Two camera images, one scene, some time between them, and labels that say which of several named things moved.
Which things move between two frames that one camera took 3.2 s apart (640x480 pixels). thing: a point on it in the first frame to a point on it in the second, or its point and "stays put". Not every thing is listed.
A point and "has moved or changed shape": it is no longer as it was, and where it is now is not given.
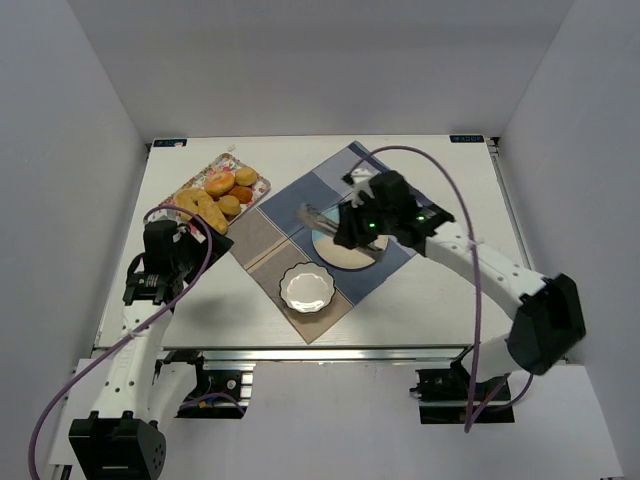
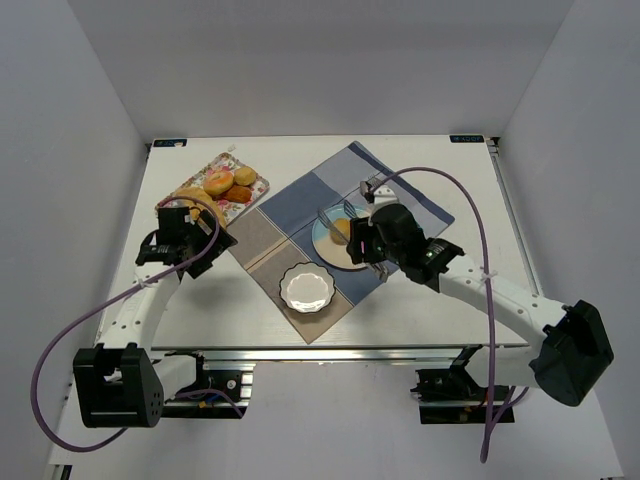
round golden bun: x=229 y=204 has moved or changed shape
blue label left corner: x=169 y=142 stays put
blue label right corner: x=466 y=138 stays put
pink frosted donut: x=219 y=182 stays put
